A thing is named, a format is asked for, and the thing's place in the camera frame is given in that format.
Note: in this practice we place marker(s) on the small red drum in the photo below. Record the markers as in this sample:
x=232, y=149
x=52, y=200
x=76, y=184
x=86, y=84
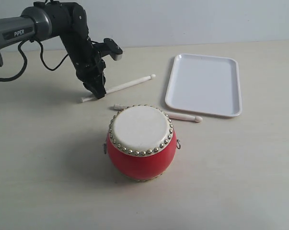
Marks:
x=141, y=142

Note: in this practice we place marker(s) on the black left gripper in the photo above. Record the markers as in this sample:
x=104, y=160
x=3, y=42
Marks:
x=89, y=66

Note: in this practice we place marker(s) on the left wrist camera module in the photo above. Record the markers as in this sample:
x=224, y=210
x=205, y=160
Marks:
x=109, y=48

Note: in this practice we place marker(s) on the white rectangular plastic tray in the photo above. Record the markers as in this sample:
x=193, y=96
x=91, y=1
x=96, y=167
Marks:
x=205, y=84

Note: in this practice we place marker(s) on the white wooden drumstick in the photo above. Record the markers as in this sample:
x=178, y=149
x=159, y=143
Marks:
x=171, y=115
x=121, y=87

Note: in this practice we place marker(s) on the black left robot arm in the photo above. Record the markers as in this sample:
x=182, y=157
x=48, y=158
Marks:
x=67, y=20

